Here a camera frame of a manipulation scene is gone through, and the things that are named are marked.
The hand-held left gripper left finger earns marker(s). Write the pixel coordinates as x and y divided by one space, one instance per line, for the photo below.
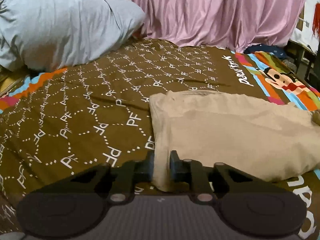
149 166

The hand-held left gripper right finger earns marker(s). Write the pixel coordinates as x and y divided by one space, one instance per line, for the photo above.
174 165

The beige zip jacket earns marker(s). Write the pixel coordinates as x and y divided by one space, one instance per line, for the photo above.
225 135

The brown printed bedsheet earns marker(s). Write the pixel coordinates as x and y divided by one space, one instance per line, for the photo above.
87 100

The navy blue cloth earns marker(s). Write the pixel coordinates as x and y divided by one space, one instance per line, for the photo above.
267 50

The pink curtain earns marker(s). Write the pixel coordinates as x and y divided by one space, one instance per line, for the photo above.
215 10

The yellow mat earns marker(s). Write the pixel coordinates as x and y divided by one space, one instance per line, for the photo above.
7 84

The grey striped pillow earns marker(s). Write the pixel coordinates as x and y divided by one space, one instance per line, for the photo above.
62 22

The desk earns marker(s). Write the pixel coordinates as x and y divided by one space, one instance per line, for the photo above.
303 45

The red hanging cloth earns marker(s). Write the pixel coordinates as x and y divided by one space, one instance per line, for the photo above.
316 17

